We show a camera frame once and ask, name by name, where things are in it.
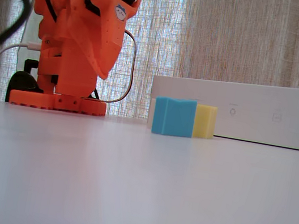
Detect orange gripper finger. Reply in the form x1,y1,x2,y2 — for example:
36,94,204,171
58,17,113,79
74,0,142,83

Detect orange robot base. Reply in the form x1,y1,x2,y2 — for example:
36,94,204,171
8,32,118,120

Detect blue foam cuboid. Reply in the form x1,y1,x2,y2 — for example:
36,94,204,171
150,94,199,140

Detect yellow foam cuboid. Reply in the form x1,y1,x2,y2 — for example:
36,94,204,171
191,103,219,141

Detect white cardboard box bin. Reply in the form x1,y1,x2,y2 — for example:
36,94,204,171
145,62,299,151

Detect small cartoon face sticker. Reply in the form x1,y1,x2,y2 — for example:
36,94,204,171
112,3,128,23

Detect black table clamp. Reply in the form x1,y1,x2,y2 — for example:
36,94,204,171
4,56,50,108

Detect red white black servo cable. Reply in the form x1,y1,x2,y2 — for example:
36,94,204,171
91,25,142,107

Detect white usb cable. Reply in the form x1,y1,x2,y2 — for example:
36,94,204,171
0,36,43,107

